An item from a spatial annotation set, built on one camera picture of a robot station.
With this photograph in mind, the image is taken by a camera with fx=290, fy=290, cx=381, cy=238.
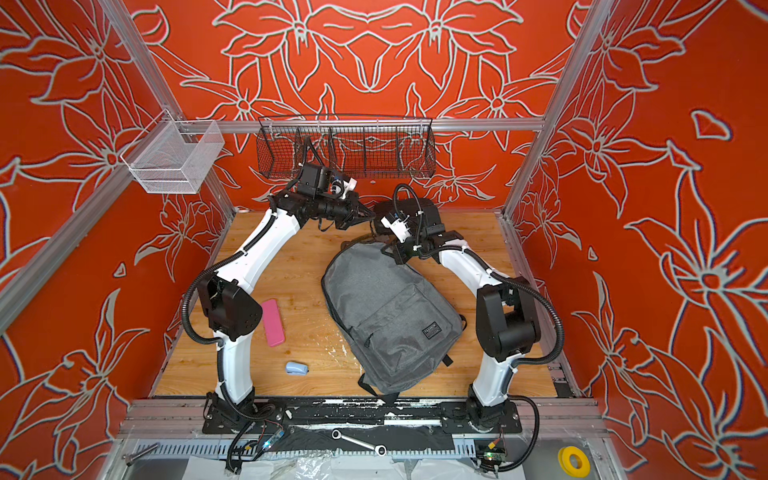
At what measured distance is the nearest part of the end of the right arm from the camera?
26.5 inches

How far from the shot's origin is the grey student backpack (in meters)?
0.81

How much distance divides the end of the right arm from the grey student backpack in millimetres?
28
